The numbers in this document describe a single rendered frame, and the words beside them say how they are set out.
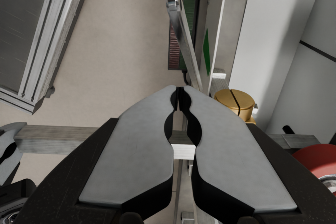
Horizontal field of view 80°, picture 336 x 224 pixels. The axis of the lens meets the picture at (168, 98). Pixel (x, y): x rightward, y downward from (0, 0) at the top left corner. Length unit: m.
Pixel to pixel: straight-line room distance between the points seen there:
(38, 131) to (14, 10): 0.77
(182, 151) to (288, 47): 0.35
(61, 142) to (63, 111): 1.17
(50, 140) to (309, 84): 0.47
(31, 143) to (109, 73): 0.92
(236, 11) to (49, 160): 1.73
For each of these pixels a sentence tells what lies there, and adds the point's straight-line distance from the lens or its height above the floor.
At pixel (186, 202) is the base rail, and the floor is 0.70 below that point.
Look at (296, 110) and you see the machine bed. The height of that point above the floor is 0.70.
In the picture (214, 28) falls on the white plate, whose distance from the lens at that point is 0.30.
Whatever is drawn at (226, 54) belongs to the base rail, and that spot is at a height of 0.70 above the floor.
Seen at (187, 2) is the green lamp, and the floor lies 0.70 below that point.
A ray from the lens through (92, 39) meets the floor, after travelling 1.18.
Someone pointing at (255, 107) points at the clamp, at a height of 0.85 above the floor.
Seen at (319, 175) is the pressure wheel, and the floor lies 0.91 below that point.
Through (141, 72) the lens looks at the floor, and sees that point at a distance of 1.18.
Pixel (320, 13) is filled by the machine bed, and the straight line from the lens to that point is 0.51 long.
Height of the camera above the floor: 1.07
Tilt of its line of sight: 58 degrees down
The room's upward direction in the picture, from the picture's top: 178 degrees counter-clockwise
